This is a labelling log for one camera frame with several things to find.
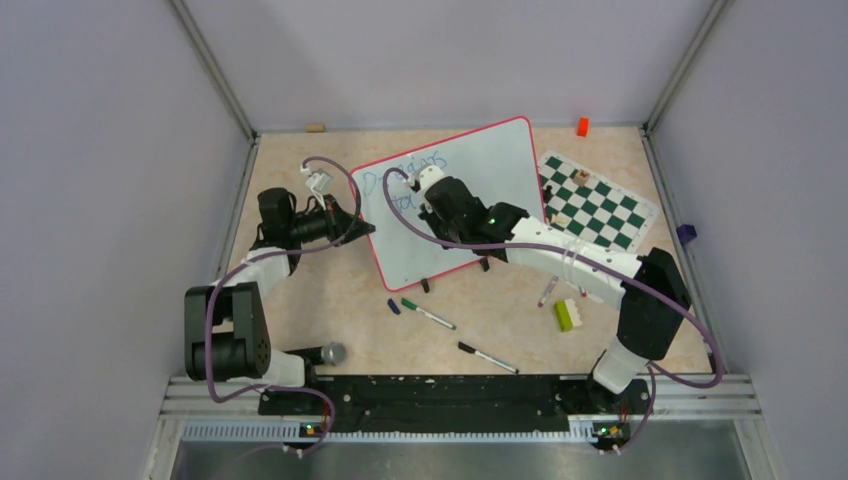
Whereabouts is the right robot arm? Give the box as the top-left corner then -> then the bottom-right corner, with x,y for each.
406,169 -> 692,412

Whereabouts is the purple toy block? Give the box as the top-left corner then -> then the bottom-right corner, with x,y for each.
676,224 -> 698,245

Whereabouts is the white board with pink frame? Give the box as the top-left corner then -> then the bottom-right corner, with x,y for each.
352,116 -> 544,292

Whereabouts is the purple cable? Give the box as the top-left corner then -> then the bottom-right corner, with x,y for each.
382,166 -> 726,458
205,155 -> 362,458

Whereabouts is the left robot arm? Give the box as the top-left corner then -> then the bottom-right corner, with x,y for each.
184,188 -> 376,414

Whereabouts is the orange toy block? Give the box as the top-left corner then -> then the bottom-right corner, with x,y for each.
576,117 -> 590,137

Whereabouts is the green white toy brick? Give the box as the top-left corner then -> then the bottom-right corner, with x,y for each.
554,299 -> 582,333

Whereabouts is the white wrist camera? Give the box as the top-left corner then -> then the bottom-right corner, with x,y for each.
301,167 -> 333,196
405,165 -> 446,194

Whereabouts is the black capped marker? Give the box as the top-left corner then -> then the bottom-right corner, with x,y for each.
457,341 -> 520,375

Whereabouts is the pink purple marker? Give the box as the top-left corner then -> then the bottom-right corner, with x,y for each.
537,276 -> 559,308

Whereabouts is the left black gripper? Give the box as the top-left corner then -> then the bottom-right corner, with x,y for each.
289,194 -> 374,247

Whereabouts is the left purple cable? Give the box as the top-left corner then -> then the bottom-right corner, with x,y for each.
205,155 -> 362,458

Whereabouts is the green white chessboard mat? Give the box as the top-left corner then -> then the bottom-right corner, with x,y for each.
538,152 -> 660,252

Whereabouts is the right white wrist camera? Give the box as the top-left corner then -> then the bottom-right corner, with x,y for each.
405,165 -> 446,194

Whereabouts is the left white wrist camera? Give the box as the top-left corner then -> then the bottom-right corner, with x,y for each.
301,167 -> 333,196

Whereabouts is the blue marker cap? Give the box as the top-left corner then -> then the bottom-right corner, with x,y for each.
387,299 -> 401,315

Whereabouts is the wooden cube chess piece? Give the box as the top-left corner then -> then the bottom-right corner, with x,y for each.
573,169 -> 591,186

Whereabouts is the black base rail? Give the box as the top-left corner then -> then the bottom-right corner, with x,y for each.
258,375 -> 650,434

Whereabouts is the green capped marker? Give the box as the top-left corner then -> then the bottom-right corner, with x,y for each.
401,298 -> 457,330

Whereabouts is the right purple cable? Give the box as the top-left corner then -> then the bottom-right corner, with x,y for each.
382,166 -> 726,458

